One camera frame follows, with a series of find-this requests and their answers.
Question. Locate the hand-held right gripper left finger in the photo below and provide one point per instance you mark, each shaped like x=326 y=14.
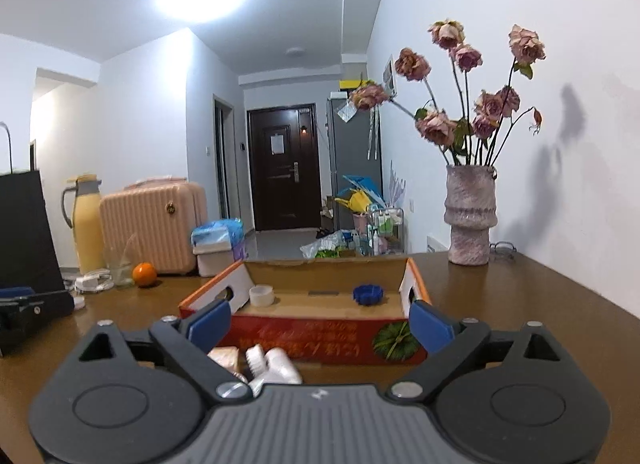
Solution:
x=212 y=325

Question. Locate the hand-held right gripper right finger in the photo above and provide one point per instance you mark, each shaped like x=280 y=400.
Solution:
x=429 y=326

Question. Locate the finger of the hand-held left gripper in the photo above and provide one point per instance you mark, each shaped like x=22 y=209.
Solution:
x=47 y=305
x=15 y=292

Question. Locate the beige cube box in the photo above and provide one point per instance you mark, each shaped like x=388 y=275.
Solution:
x=225 y=359

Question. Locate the white squeeze tube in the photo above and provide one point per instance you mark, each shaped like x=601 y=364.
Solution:
x=280 y=368

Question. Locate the red cardboard box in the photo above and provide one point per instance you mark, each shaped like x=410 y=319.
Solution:
x=310 y=336

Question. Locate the black paper bag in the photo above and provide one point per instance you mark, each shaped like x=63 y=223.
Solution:
x=22 y=234

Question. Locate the white small bin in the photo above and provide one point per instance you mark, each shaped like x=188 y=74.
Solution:
x=214 y=261

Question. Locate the blue ribbed cap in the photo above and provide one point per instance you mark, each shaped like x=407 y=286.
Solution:
x=368 y=295

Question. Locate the clear drinking glass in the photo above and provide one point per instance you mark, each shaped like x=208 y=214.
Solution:
x=120 y=271

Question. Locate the orange fruit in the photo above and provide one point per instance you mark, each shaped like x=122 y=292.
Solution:
x=145 y=275

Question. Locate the yellow thermos jug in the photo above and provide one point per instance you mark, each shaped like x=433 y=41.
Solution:
x=87 y=224

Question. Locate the blue tissue pack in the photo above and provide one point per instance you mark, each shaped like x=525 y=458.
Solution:
x=217 y=234

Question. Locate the pink ribbed suitcase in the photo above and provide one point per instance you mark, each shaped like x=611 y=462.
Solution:
x=150 y=229

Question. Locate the pink textured vase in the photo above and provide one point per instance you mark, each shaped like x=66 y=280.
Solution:
x=470 y=214

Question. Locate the pink flower pot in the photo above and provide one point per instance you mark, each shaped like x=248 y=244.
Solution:
x=360 y=223

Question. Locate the plastic bag with greens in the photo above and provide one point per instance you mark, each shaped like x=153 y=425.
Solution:
x=325 y=246

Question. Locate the purple lavender bunch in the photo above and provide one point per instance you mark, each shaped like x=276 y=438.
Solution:
x=397 y=186

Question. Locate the yellow watering can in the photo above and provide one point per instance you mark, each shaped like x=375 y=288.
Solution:
x=357 y=200

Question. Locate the blue plastic item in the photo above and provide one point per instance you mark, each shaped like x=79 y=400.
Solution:
x=362 y=182

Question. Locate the dark brown entrance door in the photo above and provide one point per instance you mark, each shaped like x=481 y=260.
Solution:
x=285 y=178

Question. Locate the grey refrigerator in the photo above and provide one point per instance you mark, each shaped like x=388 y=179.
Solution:
x=350 y=153

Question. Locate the dried pink roses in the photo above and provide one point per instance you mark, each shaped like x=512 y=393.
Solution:
x=439 y=126

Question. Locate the clear hanging bag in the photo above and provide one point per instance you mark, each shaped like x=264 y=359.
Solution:
x=346 y=111

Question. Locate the yellow box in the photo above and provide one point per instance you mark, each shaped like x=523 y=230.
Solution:
x=350 y=83

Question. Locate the white wall radiator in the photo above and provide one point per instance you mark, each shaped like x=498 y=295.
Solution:
x=436 y=245

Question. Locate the grey interior door frame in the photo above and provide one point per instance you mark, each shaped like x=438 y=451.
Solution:
x=224 y=158

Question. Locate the framed wall picture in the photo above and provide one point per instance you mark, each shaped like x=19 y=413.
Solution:
x=390 y=76

